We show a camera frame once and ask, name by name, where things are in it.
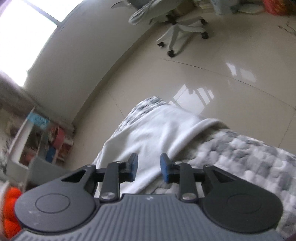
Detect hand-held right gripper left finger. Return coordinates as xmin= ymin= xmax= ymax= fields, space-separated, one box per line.
xmin=60 ymin=152 xmax=139 ymax=202

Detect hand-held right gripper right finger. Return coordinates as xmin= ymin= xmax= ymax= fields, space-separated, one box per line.
xmin=160 ymin=153 xmax=234 ymax=202

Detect plain white garment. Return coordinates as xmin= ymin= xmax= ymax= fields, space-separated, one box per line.
xmin=92 ymin=105 xmax=222 ymax=193

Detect grey checked quilt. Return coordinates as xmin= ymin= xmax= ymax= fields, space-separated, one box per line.
xmin=92 ymin=96 xmax=296 ymax=232

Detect grey sofa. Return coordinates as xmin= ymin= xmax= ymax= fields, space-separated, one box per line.
xmin=28 ymin=158 xmax=70 ymax=193

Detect blue hanging cloth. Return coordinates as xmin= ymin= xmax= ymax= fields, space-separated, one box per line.
xmin=26 ymin=112 xmax=50 ymax=128

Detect white shelf desk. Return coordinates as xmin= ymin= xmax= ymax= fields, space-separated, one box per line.
xmin=6 ymin=107 xmax=74 ymax=172

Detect orange knot cushion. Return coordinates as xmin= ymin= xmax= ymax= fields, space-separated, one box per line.
xmin=3 ymin=188 xmax=22 ymax=239

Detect grey office chair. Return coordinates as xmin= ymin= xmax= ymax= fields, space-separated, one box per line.
xmin=111 ymin=0 xmax=210 ymax=57

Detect grey curtain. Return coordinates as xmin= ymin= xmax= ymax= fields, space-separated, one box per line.
xmin=0 ymin=72 xmax=35 ymax=112

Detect window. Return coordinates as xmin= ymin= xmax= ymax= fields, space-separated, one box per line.
xmin=0 ymin=0 xmax=86 ymax=88

